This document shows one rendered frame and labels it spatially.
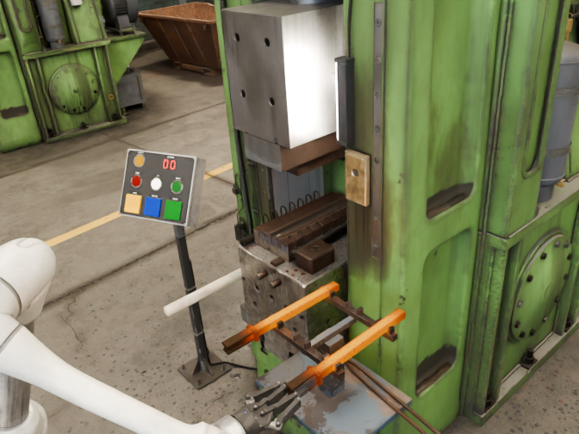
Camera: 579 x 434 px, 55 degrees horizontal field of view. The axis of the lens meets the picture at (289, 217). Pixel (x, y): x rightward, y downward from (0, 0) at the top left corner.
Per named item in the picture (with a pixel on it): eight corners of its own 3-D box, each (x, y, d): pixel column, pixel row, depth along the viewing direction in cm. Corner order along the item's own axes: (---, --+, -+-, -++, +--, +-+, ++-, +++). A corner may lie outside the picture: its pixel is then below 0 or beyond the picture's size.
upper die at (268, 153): (282, 172, 182) (280, 145, 178) (245, 157, 196) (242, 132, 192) (367, 137, 206) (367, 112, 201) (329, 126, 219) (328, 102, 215)
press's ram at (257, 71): (308, 156, 169) (301, 18, 150) (233, 128, 195) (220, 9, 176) (396, 120, 192) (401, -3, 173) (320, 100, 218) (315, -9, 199)
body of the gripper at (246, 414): (229, 430, 133) (258, 409, 139) (251, 452, 128) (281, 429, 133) (225, 408, 130) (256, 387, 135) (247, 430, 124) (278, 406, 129)
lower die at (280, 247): (289, 263, 199) (287, 242, 195) (254, 243, 213) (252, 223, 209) (367, 220, 223) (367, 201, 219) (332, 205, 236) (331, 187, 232)
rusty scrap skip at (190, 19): (217, 83, 780) (208, 21, 740) (143, 68, 900) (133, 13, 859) (277, 65, 854) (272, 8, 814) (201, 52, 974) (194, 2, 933)
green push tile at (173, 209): (179, 221, 219) (182, 201, 219) (163, 218, 222) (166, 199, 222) (181, 221, 221) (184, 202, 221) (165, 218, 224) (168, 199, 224)
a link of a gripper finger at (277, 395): (257, 421, 133) (253, 418, 134) (289, 393, 140) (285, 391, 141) (256, 409, 131) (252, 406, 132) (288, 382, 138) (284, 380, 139)
